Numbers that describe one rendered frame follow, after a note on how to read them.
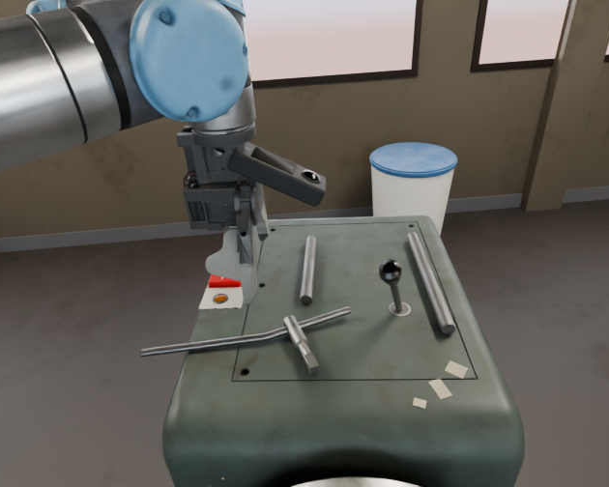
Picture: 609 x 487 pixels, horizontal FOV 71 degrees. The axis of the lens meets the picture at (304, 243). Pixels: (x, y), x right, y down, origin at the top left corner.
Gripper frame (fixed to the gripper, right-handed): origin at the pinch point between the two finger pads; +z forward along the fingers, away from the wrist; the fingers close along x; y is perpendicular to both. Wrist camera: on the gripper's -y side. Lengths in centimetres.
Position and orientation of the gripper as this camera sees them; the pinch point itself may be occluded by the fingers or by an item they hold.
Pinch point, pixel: (261, 270)
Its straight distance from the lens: 59.1
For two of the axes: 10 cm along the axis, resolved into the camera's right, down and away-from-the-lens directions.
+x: -0.4, 5.3, -8.5
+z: 0.6, 8.5, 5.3
